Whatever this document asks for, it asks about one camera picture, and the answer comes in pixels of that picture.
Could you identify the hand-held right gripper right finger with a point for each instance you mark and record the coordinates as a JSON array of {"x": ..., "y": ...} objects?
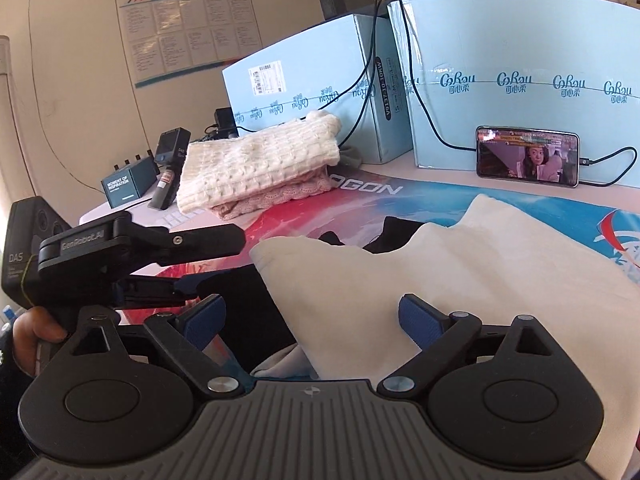
[{"x": 415, "y": 321}]

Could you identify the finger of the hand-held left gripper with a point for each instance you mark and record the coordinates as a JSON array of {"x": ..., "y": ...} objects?
[
  {"x": 200, "y": 242},
  {"x": 150, "y": 290}
]

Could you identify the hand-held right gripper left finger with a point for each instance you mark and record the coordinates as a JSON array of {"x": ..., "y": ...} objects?
[{"x": 202, "y": 321}]

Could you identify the black garment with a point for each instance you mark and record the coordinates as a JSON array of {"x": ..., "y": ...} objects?
[{"x": 250, "y": 310}]

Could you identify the cream white garment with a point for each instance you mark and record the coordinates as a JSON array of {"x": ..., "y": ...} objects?
[{"x": 500, "y": 270}]

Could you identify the person's left hand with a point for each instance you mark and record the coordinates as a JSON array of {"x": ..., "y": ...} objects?
[{"x": 35, "y": 330}]

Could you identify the folded pink lace garment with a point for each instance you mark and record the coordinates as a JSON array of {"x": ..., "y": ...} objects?
[{"x": 270, "y": 201}]

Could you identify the small dark teal box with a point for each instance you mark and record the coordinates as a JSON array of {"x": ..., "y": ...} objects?
[{"x": 127, "y": 182}]

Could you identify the folded white knit sweater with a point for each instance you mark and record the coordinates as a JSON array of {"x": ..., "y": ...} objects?
[{"x": 250, "y": 160}]

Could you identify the black power adapter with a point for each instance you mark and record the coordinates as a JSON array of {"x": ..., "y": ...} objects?
[{"x": 225, "y": 120}]

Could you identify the printed desk mat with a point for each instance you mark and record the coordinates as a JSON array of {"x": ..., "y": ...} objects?
[{"x": 440, "y": 195}]

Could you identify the smartphone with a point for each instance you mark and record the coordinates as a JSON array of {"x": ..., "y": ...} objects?
[{"x": 525, "y": 157}]

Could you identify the light blue cardboard box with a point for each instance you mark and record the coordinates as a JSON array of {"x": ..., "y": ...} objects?
[
  {"x": 525, "y": 35},
  {"x": 310, "y": 65}
]

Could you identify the dark grey block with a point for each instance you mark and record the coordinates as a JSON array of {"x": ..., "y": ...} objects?
[{"x": 334, "y": 6}]

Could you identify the black camera device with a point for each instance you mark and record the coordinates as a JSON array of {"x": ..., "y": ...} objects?
[{"x": 170, "y": 160}]

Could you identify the wall poster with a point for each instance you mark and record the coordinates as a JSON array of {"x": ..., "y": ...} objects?
[{"x": 190, "y": 35}]

